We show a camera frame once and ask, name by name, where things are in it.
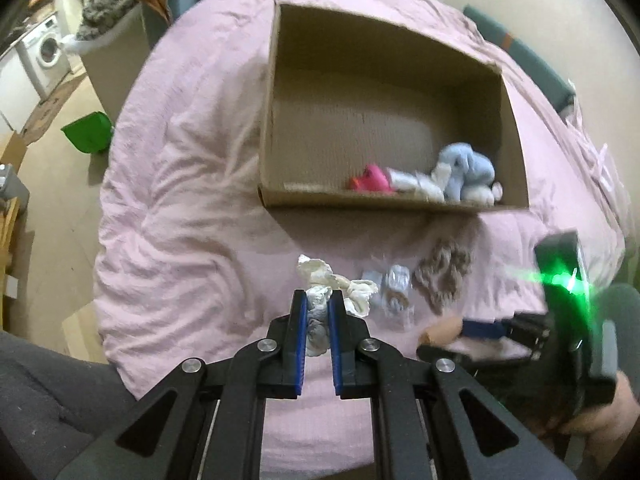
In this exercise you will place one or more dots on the brown cardboard box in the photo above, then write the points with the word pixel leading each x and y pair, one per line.
pixel 346 93

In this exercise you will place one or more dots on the orange sponge piece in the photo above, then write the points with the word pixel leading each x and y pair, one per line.
pixel 442 332

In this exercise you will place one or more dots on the teal cushion with orange stripe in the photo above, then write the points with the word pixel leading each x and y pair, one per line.
pixel 557 90

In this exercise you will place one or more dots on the pink rubber duck toy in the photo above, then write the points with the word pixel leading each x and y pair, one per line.
pixel 372 180

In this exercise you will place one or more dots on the light blue plush toy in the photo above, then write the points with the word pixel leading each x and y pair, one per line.
pixel 472 176

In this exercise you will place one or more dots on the yellow wooden chair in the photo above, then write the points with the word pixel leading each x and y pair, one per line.
pixel 9 284

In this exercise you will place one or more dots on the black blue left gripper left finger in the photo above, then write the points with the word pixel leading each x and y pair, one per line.
pixel 204 420

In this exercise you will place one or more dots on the person's hand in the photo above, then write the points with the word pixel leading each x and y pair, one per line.
pixel 612 433

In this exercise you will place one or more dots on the pink bed cover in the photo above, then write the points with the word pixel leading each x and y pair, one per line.
pixel 191 262

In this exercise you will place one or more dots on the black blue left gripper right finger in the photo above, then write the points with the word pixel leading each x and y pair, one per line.
pixel 431 420

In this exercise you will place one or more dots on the clear plastic bag with toy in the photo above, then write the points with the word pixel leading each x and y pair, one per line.
pixel 391 306

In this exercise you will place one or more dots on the white fabric piece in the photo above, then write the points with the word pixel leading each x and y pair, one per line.
pixel 430 186

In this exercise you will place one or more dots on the white cloth scrunchie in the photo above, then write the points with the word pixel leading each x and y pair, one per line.
pixel 321 283

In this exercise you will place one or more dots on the white kitchen cabinet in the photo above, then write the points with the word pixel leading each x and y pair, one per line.
pixel 18 98

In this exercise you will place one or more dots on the white washing machine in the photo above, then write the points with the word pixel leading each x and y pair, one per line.
pixel 45 62

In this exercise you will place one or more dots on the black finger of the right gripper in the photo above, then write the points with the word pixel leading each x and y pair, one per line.
pixel 482 330

